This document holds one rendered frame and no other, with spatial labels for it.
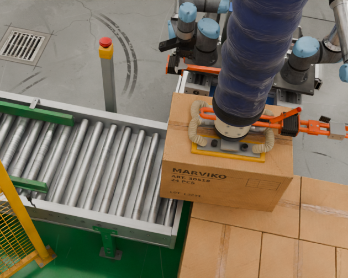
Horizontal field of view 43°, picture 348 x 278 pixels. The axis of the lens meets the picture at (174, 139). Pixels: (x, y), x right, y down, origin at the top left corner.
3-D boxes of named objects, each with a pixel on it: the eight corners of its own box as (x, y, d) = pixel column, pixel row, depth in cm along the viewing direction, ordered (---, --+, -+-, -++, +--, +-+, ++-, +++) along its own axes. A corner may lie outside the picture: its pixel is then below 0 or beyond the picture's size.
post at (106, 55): (108, 145, 327) (98, 48, 243) (110, 138, 330) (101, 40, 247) (117, 147, 326) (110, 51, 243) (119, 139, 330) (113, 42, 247)
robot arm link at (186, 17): (197, 0, 187) (197, 14, 182) (194, 20, 196) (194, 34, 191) (179, -1, 186) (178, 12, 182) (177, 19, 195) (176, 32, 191)
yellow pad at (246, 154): (190, 153, 203) (191, 148, 199) (193, 135, 208) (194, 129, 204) (264, 163, 202) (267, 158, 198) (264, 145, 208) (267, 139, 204)
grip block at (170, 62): (165, 74, 214) (165, 67, 210) (167, 60, 219) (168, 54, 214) (182, 76, 214) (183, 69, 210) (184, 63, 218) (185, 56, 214)
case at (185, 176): (159, 197, 234) (162, 160, 200) (169, 134, 255) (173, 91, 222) (272, 212, 233) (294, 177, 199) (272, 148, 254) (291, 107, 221)
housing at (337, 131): (327, 139, 199) (330, 133, 196) (326, 127, 203) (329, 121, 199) (342, 141, 199) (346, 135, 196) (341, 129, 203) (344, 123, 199)
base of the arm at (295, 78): (280, 61, 242) (286, 48, 234) (308, 67, 241) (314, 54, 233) (279, 81, 234) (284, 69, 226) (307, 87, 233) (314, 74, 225)
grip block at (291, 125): (278, 135, 199) (281, 128, 194) (278, 117, 204) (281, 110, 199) (296, 138, 199) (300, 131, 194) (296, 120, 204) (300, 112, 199)
